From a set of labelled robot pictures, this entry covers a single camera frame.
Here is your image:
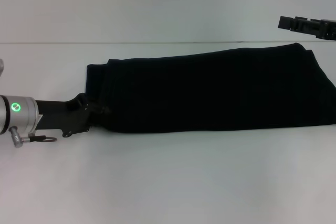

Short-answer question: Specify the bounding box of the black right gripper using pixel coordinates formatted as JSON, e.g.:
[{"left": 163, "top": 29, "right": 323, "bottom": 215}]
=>
[{"left": 277, "top": 15, "right": 336, "bottom": 41}]

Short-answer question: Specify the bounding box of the left arm cable with plug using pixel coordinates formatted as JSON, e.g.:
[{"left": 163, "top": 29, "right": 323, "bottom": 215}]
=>
[{"left": 8, "top": 126, "right": 58, "bottom": 146}]

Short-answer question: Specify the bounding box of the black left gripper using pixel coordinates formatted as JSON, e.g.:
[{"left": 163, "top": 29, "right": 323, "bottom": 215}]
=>
[{"left": 35, "top": 93, "right": 112, "bottom": 138}]

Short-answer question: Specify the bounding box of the black t-shirt with white print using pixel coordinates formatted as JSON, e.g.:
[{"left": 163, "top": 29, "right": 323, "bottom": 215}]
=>
[{"left": 85, "top": 42, "right": 336, "bottom": 133}]

